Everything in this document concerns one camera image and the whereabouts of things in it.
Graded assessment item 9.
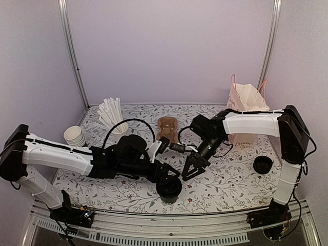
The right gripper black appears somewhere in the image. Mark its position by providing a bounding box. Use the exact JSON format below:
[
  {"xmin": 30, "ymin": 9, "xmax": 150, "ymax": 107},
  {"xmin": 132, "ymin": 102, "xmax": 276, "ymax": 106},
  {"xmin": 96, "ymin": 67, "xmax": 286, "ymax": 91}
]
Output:
[{"xmin": 182, "ymin": 135, "xmax": 225, "ymax": 181}]

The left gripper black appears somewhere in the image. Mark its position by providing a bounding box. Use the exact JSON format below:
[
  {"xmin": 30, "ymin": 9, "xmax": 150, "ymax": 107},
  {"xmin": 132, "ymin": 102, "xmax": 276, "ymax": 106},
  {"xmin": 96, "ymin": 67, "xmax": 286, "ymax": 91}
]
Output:
[{"xmin": 117, "ymin": 159, "xmax": 180, "ymax": 186}]

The black plastic cup lid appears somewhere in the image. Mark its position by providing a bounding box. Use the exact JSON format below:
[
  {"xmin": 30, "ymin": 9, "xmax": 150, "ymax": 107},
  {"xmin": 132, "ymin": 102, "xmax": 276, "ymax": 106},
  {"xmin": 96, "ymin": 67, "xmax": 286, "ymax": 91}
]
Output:
[{"xmin": 156, "ymin": 179, "xmax": 182, "ymax": 198}]

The brown cardboard cup carrier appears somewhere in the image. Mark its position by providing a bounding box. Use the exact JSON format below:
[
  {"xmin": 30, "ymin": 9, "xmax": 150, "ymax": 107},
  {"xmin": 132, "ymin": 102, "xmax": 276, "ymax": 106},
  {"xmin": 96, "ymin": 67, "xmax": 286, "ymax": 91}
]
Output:
[{"xmin": 156, "ymin": 116, "xmax": 178, "ymax": 144}]

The paper takeout bag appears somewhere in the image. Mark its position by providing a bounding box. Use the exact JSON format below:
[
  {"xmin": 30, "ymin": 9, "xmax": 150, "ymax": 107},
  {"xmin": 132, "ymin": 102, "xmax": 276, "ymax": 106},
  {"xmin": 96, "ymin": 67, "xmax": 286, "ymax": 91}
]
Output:
[{"xmin": 227, "ymin": 74, "xmax": 270, "ymax": 151}]

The black white paper cup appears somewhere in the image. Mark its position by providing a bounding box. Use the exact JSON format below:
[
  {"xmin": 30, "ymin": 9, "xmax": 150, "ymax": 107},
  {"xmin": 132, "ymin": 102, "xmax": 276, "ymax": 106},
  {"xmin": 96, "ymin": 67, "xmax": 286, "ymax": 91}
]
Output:
[{"xmin": 160, "ymin": 195, "xmax": 178, "ymax": 204}]

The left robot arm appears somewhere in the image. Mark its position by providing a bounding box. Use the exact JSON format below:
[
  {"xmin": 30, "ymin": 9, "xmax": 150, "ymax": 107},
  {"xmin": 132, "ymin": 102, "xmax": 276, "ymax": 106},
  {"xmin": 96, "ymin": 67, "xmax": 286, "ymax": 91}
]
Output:
[{"xmin": 1, "ymin": 124, "xmax": 182, "ymax": 222}]

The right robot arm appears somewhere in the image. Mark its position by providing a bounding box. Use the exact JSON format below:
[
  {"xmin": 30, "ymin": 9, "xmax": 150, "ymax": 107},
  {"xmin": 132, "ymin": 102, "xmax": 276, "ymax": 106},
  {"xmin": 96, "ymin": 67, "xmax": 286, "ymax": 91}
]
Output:
[{"xmin": 182, "ymin": 105, "xmax": 311, "ymax": 223}]

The floral table mat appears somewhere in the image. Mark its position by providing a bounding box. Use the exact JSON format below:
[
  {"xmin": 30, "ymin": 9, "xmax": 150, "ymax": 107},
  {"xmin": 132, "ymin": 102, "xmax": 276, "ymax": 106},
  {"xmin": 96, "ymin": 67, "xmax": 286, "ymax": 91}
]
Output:
[{"xmin": 53, "ymin": 105, "xmax": 281, "ymax": 214}]

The white cup holding straws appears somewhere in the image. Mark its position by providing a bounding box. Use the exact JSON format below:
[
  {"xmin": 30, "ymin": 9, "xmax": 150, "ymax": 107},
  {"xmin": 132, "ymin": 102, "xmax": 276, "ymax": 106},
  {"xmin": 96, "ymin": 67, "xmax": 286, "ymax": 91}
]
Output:
[{"xmin": 112, "ymin": 122, "xmax": 129, "ymax": 141}]

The stack of black lids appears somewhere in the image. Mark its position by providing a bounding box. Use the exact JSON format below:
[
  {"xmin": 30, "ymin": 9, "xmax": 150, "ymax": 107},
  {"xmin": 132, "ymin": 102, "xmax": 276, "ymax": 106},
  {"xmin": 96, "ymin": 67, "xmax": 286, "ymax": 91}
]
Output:
[{"xmin": 253, "ymin": 156, "xmax": 273, "ymax": 174}]

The bundle of wrapped straws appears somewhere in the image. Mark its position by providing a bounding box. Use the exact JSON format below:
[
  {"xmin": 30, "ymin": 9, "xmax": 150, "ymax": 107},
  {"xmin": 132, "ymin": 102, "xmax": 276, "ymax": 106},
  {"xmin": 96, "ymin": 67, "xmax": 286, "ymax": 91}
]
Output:
[{"xmin": 95, "ymin": 97, "xmax": 123, "ymax": 130}]

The stack of paper cups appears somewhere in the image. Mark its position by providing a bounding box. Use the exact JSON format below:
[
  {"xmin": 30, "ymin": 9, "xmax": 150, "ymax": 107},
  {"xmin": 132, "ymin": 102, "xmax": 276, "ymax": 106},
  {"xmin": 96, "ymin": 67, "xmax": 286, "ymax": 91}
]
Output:
[{"xmin": 64, "ymin": 126, "xmax": 86, "ymax": 147}]

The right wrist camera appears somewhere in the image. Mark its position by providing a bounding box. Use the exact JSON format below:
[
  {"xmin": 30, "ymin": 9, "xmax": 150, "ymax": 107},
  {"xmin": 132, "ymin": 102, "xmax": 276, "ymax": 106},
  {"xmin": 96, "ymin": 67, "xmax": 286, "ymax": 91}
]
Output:
[{"xmin": 169, "ymin": 143, "xmax": 198, "ymax": 153}]

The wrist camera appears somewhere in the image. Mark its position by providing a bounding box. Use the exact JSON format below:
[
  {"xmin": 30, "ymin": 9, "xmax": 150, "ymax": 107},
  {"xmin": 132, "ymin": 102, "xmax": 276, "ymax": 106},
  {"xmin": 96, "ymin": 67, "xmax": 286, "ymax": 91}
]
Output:
[
  {"xmin": 169, "ymin": 143, "xmax": 198, "ymax": 153},
  {"xmin": 147, "ymin": 137, "xmax": 170, "ymax": 163}
]

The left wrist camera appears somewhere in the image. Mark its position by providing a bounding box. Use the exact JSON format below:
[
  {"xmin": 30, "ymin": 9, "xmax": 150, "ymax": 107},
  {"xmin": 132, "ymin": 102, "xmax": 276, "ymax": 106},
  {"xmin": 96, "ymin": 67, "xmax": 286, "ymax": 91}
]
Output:
[{"xmin": 147, "ymin": 137, "xmax": 170, "ymax": 163}]

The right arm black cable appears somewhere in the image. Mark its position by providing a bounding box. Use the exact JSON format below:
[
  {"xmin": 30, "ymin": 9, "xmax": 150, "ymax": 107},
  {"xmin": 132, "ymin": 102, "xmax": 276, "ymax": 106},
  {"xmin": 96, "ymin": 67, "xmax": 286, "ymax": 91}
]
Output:
[{"xmin": 178, "ymin": 126, "xmax": 234, "ymax": 158}]

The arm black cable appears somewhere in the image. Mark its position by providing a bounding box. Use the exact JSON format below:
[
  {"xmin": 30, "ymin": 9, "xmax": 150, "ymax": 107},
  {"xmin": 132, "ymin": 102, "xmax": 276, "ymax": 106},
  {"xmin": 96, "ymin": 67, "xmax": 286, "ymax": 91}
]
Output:
[
  {"xmin": 178, "ymin": 126, "xmax": 234, "ymax": 158},
  {"xmin": 101, "ymin": 118, "xmax": 156, "ymax": 149}
]

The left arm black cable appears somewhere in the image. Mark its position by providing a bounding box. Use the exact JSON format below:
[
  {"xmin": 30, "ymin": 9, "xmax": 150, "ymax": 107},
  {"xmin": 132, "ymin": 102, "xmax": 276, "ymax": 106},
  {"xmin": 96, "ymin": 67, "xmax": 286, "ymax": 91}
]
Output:
[{"xmin": 101, "ymin": 118, "xmax": 156, "ymax": 149}]

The front aluminium rail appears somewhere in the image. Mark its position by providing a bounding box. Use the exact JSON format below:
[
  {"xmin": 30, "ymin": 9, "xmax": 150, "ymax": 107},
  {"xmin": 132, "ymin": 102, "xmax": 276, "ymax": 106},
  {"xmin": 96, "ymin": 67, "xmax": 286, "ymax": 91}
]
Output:
[{"xmin": 20, "ymin": 199, "xmax": 323, "ymax": 245}]

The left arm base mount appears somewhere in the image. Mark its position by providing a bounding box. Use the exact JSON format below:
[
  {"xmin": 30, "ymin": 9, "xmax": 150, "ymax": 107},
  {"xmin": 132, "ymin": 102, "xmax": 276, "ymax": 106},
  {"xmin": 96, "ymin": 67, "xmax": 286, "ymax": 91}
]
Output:
[{"xmin": 50, "ymin": 206, "xmax": 95, "ymax": 228}]

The right aluminium frame post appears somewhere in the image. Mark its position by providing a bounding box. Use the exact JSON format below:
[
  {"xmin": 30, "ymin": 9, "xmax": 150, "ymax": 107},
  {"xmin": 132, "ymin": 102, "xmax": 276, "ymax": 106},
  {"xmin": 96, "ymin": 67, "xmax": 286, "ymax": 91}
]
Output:
[{"xmin": 257, "ymin": 0, "xmax": 282, "ymax": 88}]

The aluminium frame post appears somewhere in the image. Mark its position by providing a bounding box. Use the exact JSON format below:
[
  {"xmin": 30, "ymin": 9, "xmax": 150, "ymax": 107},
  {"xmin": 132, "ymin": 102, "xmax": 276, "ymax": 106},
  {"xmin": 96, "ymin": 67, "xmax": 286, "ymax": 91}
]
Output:
[
  {"xmin": 58, "ymin": 0, "xmax": 90, "ymax": 110},
  {"xmin": 257, "ymin": 0, "xmax": 282, "ymax": 88}
]

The left aluminium frame post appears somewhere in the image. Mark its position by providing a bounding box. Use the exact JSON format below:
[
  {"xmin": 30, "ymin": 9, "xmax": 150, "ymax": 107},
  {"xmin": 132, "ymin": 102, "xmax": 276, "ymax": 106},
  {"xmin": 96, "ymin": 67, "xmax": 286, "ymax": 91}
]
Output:
[{"xmin": 58, "ymin": 0, "xmax": 90, "ymax": 110}]

